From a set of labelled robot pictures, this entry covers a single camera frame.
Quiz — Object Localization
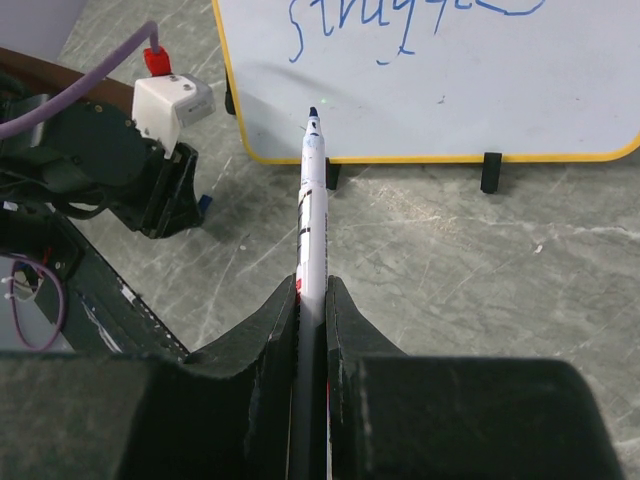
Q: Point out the brown wooden eraser block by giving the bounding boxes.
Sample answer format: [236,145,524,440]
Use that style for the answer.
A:
[1,48,133,115]

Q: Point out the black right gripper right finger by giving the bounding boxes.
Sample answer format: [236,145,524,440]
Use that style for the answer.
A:
[326,277,624,479]

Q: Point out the yellow framed whiteboard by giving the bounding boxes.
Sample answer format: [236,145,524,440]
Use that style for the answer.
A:
[213,1,639,164]

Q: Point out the blue marker cap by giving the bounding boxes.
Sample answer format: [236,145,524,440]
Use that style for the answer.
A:
[198,194,213,213]

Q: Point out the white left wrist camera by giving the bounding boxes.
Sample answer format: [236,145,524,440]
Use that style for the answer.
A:
[131,46,215,159]

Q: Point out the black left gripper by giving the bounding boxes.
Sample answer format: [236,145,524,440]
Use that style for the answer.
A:
[1,75,204,239]

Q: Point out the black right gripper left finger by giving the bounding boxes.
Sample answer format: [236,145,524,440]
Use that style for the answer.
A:
[1,277,296,479]

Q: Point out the black whiteboard foot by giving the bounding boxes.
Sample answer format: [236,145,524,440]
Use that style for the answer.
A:
[325,157,342,191]
[480,152,503,194]

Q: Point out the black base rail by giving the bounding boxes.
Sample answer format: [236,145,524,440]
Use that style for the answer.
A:
[0,199,191,356]

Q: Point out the white whiteboard marker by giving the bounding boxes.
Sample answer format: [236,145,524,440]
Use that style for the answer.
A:
[288,107,328,479]

